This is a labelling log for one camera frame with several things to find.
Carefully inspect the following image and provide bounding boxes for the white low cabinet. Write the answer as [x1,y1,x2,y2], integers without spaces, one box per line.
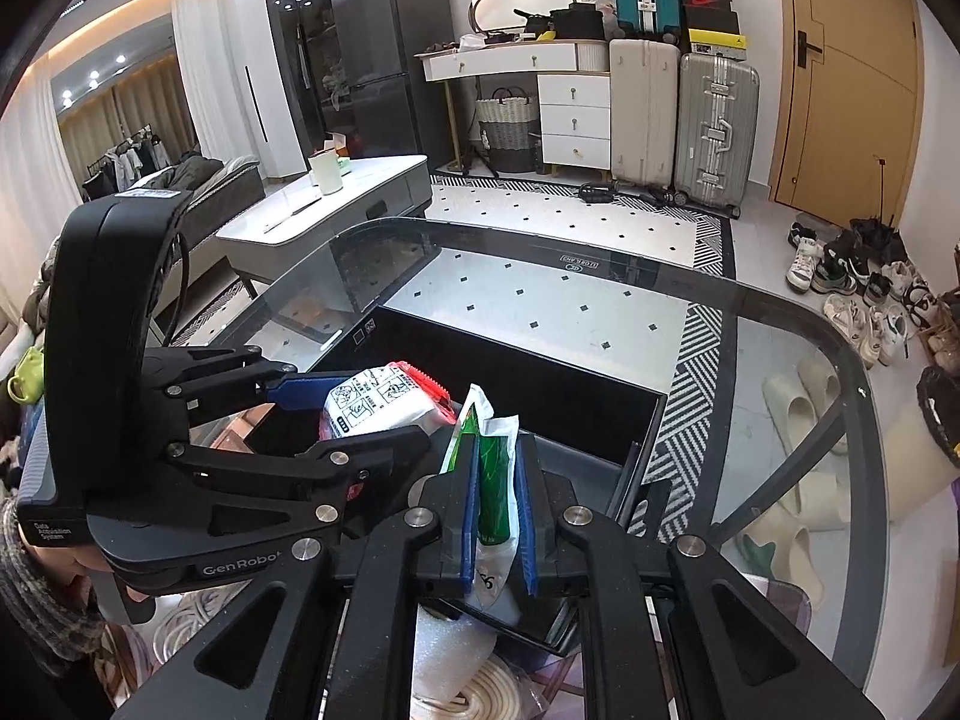
[216,155,434,293]

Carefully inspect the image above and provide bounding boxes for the clothes rack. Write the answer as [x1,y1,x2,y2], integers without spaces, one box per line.
[81,131,178,200]

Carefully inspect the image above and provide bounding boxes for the silver suitcase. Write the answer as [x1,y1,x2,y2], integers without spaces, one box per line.
[673,52,761,212]

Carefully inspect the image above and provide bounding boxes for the black cable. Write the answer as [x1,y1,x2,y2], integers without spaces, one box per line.
[161,229,190,347]

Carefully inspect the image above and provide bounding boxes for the wooden door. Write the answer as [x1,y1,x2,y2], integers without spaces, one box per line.
[772,0,925,230]

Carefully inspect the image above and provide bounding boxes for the cream suitcase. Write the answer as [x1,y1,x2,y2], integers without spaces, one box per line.
[609,37,680,188]

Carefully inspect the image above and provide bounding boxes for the woven basket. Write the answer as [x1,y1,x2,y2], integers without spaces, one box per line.
[475,86,541,173]

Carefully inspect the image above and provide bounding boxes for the white foam sheet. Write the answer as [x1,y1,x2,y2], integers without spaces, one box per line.
[415,604,502,720]

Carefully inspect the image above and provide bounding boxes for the black umbrella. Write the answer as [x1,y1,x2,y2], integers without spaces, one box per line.
[847,154,910,257]

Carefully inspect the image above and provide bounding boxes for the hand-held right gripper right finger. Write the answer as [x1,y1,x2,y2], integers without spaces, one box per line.
[516,433,890,720]

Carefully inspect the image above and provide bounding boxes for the glass table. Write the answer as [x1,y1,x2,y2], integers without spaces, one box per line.
[150,172,741,541]

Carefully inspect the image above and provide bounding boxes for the person's left forearm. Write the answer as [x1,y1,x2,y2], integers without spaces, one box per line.
[0,499,106,698]

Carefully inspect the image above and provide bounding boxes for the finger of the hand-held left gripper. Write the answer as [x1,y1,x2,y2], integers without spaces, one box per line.
[169,424,434,537]
[142,345,336,445]

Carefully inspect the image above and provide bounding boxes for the white jug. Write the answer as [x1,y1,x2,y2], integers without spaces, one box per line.
[309,150,344,196]

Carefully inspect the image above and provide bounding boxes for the pile of shoes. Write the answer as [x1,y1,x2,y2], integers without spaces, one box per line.
[784,214,960,370]

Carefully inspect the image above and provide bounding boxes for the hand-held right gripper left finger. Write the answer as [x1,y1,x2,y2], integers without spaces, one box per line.
[112,431,485,720]

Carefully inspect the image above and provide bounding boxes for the yellow black shoe box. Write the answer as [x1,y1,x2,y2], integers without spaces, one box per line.
[686,28,748,55]

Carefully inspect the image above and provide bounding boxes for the white wardrobe glass door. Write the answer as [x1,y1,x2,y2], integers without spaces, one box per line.
[229,0,340,182]

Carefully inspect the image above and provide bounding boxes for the white rope plastic bag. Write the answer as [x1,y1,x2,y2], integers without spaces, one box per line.
[448,656,542,720]

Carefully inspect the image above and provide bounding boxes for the green white packet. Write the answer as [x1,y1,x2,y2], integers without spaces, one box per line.
[439,384,522,612]

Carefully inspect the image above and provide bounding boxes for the cream slipper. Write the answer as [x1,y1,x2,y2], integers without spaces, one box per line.
[796,356,850,455]
[763,371,817,452]
[724,457,835,608]

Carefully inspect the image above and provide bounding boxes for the oval mirror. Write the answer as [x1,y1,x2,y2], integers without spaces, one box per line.
[469,0,583,42]

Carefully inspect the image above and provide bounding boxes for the white curtain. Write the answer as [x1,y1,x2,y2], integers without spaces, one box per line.
[169,0,242,166]

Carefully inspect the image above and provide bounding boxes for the white laces printed bag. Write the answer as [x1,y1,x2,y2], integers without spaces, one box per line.
[154,585,252,691]

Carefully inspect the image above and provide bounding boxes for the white packet red edge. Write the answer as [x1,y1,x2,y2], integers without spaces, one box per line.
[321,361,455,442]

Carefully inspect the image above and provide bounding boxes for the dark grey fridge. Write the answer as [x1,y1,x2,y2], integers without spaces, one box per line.
[328,0,451,164]

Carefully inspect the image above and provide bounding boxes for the black handheld vacuum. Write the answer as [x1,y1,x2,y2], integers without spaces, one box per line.
[611,180,685,208]

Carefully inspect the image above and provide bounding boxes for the black trash bag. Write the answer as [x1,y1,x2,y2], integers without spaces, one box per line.
[916,366,960,467]

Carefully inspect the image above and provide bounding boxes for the white vanity dresser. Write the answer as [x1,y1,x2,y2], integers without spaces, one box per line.
[415,41,613,167]

